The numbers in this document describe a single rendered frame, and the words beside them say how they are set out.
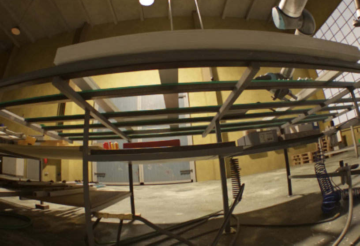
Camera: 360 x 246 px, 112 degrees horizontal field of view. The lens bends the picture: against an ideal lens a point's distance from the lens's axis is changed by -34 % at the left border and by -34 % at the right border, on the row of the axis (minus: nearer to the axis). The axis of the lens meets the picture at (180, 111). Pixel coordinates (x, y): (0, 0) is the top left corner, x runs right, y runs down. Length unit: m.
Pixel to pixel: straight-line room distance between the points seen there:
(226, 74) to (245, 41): 7.84
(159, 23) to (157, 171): 7.39
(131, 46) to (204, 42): 0.25
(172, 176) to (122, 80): 4.61
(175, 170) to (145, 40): 6.49
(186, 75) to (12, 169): 9.39
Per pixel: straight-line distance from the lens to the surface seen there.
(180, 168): 6.99
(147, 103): 7.57
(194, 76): 8.16
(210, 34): 0.67
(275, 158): 8.21
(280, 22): 0.95
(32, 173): 9.65
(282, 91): 1.51
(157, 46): 0.63
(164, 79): 0.82
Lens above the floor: 0.47
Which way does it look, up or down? 19 degrees up
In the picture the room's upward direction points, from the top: 5 degrees counter-clockwise
